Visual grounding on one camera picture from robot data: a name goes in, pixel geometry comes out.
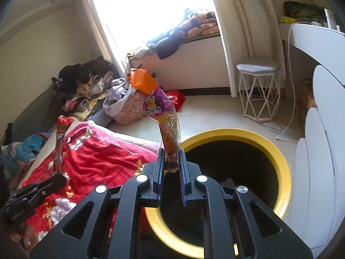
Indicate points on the small heap of clothes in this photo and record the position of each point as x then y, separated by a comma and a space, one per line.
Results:
137, 52

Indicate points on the window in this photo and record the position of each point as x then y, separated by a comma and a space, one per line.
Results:
151, 5

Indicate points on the white window seat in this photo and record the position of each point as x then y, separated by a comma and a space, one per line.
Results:
194, 67

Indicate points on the orange patterned box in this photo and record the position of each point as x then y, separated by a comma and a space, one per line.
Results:
308, 97

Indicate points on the yellow small item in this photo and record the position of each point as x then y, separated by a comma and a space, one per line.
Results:
287, 20

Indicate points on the pile of mixed clothes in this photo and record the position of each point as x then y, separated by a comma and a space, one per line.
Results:
80, 86

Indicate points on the purple snack wrapper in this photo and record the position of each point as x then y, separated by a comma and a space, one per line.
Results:
168, 135

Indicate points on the white cosmetic bottles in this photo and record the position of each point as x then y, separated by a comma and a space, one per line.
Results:
329, 19

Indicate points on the beige mattress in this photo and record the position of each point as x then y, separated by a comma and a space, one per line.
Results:
48, 145

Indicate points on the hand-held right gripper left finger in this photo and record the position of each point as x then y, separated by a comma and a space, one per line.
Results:
161, 167

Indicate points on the person's left hand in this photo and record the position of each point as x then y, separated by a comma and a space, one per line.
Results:
24, 237

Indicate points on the blue patterned cloth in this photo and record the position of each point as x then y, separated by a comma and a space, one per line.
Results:
24, 151

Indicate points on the white dressing table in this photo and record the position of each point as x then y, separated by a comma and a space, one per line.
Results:
312, 40

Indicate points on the white scalloped drawer cabinet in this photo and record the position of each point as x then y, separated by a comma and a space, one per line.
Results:
323, 153

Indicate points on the orange patterned blanket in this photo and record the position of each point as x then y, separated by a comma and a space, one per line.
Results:
199, 24

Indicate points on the dark padded jacket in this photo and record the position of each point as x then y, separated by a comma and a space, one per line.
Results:
167, 44

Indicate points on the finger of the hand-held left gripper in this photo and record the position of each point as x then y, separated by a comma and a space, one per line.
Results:
54, 182

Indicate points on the red floral blanket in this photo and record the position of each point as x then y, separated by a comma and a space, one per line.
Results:
94, 162

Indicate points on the green headboard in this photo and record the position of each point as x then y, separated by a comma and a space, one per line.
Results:
32, 113

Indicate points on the red plastic shopping bag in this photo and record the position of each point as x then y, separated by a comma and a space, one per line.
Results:
176, 99

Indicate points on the cream curtain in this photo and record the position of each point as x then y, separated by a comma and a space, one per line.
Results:
242, 32
107, 32

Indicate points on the dark bag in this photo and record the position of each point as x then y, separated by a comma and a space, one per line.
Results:
304, 12

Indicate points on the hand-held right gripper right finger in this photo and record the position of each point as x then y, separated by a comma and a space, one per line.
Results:
183, 172

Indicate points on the lavender grey garment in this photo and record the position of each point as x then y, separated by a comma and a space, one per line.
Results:
116, 97

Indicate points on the yellow rimmed black trash bin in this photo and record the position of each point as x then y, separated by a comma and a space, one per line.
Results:
275, 162

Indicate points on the orange shopping bag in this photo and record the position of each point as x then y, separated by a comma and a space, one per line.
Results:
144, 82

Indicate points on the floral laundry basket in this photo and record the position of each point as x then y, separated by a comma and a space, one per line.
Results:
129, 110

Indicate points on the red long snack wrapper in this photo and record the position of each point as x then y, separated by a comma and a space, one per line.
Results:
60, 140

